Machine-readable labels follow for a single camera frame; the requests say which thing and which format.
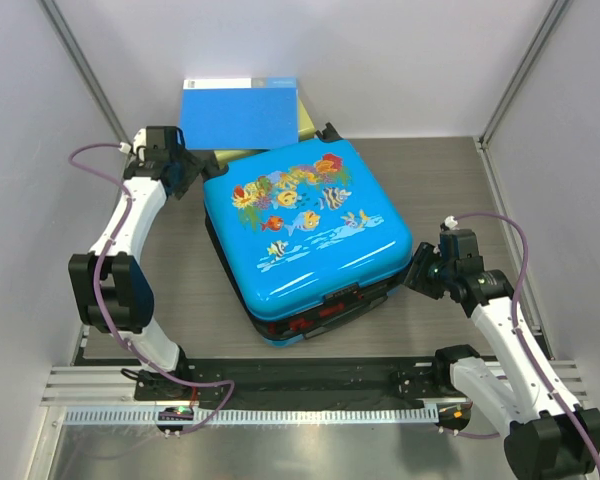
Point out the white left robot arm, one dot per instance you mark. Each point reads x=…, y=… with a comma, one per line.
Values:
x=111, y=291

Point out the blue white flat box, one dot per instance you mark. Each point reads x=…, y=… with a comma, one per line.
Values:
x=247, y=113

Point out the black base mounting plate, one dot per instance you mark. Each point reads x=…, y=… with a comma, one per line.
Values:
x=372, y=383

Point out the aluminium right corner post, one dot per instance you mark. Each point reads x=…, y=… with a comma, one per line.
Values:
x=548, y=25

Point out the aluminium corner post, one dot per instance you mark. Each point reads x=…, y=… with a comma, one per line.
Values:
x=81, y=64
x=548, y=25

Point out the slotted cable duct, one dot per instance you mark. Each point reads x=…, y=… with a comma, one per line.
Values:
x=173, y=416

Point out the blue suitcase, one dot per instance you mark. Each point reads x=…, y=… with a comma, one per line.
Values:
x=307, y=236

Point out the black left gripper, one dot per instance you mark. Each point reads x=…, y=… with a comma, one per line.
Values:
x=194, y=168

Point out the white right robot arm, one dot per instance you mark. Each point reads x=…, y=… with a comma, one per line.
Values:
x=546, y=432

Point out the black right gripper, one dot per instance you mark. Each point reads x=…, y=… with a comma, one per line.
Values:
x=415, y=278

